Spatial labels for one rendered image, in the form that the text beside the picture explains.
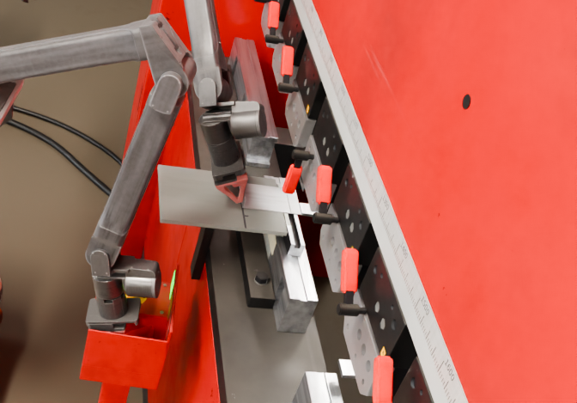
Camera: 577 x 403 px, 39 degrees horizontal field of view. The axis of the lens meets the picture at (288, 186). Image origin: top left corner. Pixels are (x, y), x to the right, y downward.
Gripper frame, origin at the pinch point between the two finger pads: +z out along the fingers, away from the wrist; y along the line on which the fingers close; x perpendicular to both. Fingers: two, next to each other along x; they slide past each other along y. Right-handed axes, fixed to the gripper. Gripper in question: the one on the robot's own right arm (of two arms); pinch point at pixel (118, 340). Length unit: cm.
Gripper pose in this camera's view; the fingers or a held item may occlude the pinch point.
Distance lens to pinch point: 174.4
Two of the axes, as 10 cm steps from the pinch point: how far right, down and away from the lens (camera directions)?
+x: -0.4, -6.1, 7.9
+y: 10.0, -0.2, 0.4
